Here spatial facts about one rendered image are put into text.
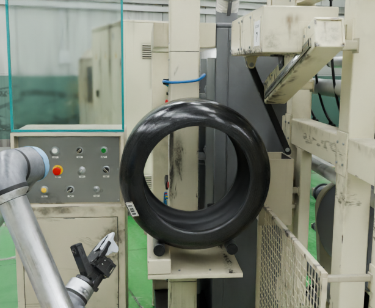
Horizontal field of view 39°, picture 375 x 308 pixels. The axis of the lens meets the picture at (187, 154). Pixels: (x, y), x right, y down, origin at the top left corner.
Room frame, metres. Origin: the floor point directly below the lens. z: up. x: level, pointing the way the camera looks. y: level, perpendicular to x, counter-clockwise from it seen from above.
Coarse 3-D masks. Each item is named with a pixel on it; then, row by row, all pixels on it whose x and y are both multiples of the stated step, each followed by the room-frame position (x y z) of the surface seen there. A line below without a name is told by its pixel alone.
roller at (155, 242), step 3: (153, 240) 2.04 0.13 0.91; (156, 240) 2.01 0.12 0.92; (153, 243) 2.01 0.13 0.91; (156, 243) 1.98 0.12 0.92; (159, 243) 1.97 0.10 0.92; (162, 243) 1.99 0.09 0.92; (153, 246) 1.98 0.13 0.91; (156, 246) 1.95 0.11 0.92; (159, 246) 1.95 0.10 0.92; (162, 246) 1.95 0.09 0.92; (153, 249) 1.95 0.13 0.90; (156, 249) 1.95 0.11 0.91; (159, 249) 1.95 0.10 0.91; (162, 249) 1.95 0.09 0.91; (156, 252) 1.95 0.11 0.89; (159, 252) 1.95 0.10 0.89; (162, 252) 1.95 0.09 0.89; (156, 255) 1.95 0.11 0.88; (159, 255) 1.95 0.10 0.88
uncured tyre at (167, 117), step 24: (144, 120) 1.98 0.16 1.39; (168, 120) 1.93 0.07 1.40; (192, 120) 1.94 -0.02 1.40; (216, 120) 1.94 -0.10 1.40; (240, 120) 1.98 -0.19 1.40; (144, 144) 1.92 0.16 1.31; (240, 144) 1.95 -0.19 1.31; (120, 168) 1.97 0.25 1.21; (240, 168) 2.23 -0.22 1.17; (264, 168) 1.97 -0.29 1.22; (144, 192) 1.92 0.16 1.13; (240, 192) 2.22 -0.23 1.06; (264, 192) 1.98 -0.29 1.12; (144, 216) 1.92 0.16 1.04; (168, 216) 2.20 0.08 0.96; (192, 216) 2.21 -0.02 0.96; (216, 216) 2.22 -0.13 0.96; (240, 216) 1.95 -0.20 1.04; (168, 240) 1.94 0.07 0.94; (192, 240) 1.94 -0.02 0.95; (216, 240) 1.95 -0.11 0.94
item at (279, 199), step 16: (272, 160) 2.29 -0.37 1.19; (288, 160) 2.30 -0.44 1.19; (272, 176) 2.29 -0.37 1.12; (288, 176) 2.30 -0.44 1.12; (272, 192) 2.29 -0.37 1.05; (288, 192) 2.30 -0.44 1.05; (272, 208) 2.29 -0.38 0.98; (288, 208) 2.30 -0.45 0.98; (272, 224) 2.29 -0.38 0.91; (288, 224) 2.30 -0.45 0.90
